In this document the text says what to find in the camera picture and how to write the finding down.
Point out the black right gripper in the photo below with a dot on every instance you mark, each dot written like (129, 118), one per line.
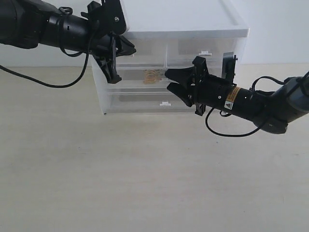
(208, 90)

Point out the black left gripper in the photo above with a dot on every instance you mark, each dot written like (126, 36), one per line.
(100, 17)

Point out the gold keychain with black strap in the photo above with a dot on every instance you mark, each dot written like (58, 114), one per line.
(153, 77)

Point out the clear wide drawer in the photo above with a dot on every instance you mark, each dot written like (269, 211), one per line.
(133, 79)
(146, 101)

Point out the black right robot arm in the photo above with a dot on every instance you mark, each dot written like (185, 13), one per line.
(269, 111)

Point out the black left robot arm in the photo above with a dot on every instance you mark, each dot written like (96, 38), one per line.
(26, 24)

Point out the white plastic drawer cabinet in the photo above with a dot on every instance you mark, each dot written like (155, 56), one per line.
(171, 20)

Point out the clear wide bottom drawer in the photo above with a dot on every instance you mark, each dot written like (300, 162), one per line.
(146, 101)

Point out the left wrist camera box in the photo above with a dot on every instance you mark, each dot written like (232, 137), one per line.
(114, 17)

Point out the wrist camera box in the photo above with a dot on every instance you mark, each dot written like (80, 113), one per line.
(228, 66)
(114, 17)

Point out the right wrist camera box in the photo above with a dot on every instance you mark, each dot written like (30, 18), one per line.
(228, 66)

